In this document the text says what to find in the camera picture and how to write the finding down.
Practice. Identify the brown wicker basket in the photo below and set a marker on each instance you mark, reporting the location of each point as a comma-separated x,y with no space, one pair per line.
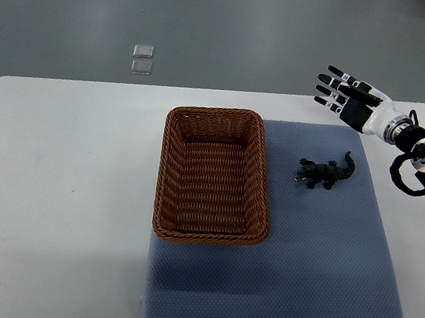
212,185

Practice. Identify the dark toy crocodile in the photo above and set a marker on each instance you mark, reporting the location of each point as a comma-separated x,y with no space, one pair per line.
326,174

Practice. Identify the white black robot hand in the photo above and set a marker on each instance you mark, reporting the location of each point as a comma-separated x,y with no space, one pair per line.
359,105

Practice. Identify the blue-grey foam mat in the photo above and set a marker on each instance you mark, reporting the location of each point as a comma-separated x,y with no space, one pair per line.
325,257

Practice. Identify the upper clear floor tile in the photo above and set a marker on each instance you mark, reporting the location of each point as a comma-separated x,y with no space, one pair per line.
142,50

